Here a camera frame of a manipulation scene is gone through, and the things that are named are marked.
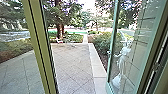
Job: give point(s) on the green framed glass door leaf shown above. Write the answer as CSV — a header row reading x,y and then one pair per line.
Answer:
x,y
140,50

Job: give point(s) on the green garden shrub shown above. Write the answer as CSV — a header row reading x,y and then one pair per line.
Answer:
x,y
101,41

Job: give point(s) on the concrete garden path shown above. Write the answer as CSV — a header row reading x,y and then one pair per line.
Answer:
x,y
75,70

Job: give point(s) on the grey garden bench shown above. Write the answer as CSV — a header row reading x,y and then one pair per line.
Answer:
x,y
60,40

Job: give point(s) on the tree trunk outdoors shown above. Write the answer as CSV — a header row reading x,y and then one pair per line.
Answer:
x,y
59,23

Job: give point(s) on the white garden statue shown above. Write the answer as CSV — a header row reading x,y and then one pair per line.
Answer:
x,y
121,63

